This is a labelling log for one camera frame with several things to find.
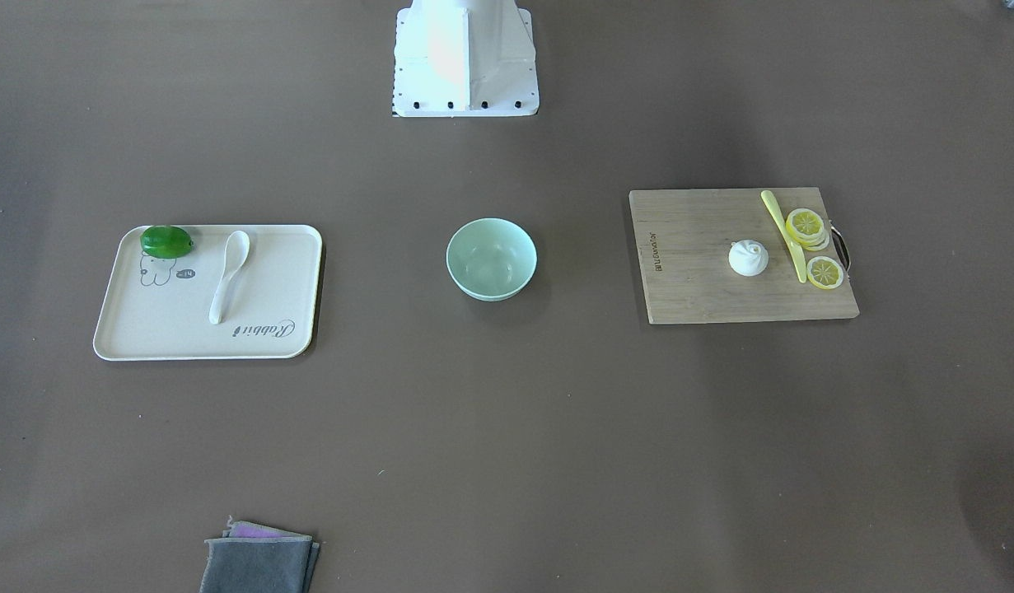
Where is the white ceramic spoon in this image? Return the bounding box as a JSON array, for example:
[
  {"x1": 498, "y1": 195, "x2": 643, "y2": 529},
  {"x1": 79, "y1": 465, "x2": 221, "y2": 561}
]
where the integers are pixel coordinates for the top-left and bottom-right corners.
[{"x1": 207, "y1": 230, "x2": 251, "y2": 325}]

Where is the mint green bowl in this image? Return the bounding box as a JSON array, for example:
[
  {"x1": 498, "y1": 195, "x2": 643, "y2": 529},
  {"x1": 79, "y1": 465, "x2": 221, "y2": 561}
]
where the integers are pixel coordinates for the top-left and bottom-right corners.
[{"x1": 444, "y1": 217, "x2": 538, "y2": 301}]

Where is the white steamed bun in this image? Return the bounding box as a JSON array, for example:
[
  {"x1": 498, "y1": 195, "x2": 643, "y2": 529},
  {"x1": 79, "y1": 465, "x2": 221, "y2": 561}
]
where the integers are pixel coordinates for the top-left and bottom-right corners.
[{"x1": 727, "y1": 239, "x2": 769, "y2": 277}]

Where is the wooden cutting board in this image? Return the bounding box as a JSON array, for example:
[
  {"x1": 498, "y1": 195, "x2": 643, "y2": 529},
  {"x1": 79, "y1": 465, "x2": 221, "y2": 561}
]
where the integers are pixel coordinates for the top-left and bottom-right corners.
[{"x1": 628, "y1": 188, "x2": 859, "y2": 325}]

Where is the yellow plastic knife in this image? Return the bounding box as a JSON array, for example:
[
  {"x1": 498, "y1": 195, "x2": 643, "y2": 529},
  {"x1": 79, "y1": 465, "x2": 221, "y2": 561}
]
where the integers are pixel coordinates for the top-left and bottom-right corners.
[{"x1": 761, "y1": 190, "x2": 808, "y2": 284}]

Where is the upper lemon slice stack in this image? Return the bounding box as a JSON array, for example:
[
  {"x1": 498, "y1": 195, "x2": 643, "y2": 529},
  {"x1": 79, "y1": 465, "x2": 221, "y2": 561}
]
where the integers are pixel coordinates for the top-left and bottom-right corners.
[{"x1": 785, "y1": 208, "x2": 831, "y2": 252}]

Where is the lower lemon slice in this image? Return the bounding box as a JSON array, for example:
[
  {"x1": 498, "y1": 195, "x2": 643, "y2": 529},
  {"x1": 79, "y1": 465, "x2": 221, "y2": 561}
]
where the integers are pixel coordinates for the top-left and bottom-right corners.
[{"x1": 806, "y1": 256, "x2": 847, "y2": 290}]

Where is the grey folded cloth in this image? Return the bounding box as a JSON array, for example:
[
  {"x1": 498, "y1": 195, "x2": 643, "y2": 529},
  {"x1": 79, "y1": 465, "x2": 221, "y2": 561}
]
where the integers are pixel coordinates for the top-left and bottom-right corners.
[{"x1": 199, "y1": 518, "x2": 321, "y2": 592}]

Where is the green lime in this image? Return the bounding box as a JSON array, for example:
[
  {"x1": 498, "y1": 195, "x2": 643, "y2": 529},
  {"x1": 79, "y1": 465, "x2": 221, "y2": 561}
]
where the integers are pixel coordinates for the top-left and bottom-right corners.
[{"x1": 140, "y1": 225, "x2": 194, "y2": 260}]

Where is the beige rabbit serving tray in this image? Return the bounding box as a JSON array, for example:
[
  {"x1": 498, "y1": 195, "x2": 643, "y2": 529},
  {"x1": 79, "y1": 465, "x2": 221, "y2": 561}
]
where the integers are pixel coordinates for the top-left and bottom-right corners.
[{"x1": 92, "y1": 224, "x2": 323, "y2": 362}]

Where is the purple cloth under grey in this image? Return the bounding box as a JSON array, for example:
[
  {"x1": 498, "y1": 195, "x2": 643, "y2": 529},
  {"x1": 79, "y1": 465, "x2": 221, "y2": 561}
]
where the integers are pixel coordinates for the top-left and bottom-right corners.
[{"x1": 224, "y1": 523, "x2": 284, "y2": 538}]

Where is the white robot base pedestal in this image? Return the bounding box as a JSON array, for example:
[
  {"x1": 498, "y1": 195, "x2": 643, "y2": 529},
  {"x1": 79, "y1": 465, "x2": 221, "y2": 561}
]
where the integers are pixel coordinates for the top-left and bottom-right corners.
[{"x1": 391, "y1": 1, "x2": 540, "y2": 118}]

